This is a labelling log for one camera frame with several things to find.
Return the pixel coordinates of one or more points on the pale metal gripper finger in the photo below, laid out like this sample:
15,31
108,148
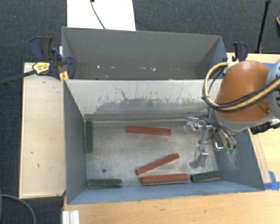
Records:
194,124
201,157

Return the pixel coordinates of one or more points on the dark green flat block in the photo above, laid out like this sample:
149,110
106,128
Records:
205,176
88,136
104,183

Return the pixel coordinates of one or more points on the red-brown flat block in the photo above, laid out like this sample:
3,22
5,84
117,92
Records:
148,130
157,164
164,179

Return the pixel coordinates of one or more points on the grey metal bin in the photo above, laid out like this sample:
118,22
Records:
130,148

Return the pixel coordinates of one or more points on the pale wood flat board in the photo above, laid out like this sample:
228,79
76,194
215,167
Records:
43,129

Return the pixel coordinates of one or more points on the black cylinder on white bracket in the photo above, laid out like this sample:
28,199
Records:
266,127

